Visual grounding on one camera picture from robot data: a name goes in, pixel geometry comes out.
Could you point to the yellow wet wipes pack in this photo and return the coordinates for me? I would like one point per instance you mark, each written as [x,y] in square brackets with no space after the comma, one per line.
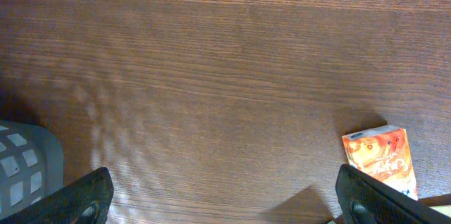
[441,204]

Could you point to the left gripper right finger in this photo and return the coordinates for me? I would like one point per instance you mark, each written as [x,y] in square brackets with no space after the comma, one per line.
[365,200]

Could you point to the orange Kleenex tissue pack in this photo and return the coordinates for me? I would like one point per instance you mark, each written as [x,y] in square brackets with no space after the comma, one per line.
[384,154]

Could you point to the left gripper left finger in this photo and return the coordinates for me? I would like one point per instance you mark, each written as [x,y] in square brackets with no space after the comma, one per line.
[87,200]

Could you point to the grey plastic mesh basket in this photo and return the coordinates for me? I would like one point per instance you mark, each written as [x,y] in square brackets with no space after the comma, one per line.
[32,162]

